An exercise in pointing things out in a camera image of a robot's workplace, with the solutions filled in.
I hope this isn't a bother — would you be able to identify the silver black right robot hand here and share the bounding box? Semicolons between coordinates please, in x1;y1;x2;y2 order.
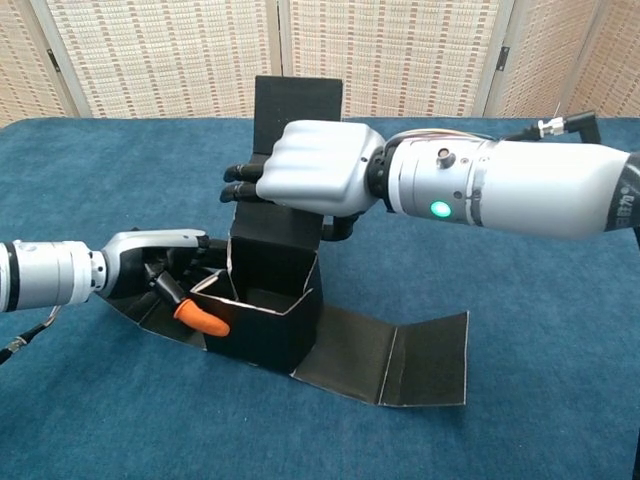
219;119;386;244

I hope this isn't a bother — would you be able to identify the blue felt table mat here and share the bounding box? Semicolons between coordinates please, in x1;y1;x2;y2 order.
0;116;640;480

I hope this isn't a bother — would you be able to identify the black cardboard folding box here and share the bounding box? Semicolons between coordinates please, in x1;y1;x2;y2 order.
102;75;471;409

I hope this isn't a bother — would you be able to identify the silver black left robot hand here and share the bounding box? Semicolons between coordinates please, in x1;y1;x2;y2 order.
97;228;231;337

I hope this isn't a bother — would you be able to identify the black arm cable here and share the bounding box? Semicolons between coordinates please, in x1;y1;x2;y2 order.
0;304;64;366
502;110;604;146

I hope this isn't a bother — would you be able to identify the bamboo folding screen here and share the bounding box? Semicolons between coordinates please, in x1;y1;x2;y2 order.
0;0;640;126

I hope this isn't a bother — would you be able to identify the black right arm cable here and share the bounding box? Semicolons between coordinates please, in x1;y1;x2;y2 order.
502;110;604;146

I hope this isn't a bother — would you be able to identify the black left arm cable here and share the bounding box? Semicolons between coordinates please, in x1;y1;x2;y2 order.
0;304;64;366

